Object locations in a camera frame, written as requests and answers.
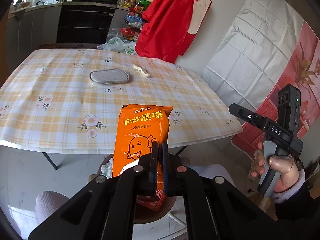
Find white wall sheet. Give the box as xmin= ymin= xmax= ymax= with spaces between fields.
xmin=202 ymin=0 xmax=304 ymax=111

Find person's right hand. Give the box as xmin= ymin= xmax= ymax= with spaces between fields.
xmin=249 ymin=142 xmax=299 ymax=193

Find yellow plaid floral tablecloth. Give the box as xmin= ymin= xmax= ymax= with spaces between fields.
xmin=1 ymin=49 xmax=242 ymax=154

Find orange snack packet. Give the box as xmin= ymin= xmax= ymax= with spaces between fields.
xmin=112 ymin=103 xmax=174 ymax=211

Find wire storage rack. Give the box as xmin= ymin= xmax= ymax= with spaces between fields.
xmin=119 ymin=5 xmax=146 ymax=42

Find white green plastic bag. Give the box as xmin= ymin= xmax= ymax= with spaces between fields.
xmin=97 ymin=37 xmax=137 ymax=55

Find grey kitchen base cabinets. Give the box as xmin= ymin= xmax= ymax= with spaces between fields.
xmin=6 ymin=5 xmax=62 ymax=74

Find maroon trash bin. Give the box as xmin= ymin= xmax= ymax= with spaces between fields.
xmin=97 ymin=154 xmax=176 ymax=224

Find cream crumpled wrapper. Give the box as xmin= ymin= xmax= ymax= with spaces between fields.
xmin=132 ymin=64 xmax=151 ymax=77

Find red hanging apron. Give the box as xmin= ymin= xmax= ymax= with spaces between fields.
xmin=135 ymin=0 xmax=212 ymax=63

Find black oven range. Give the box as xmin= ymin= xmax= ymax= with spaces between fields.
xmin=56 ymin=0 xmax=119 ymax=46

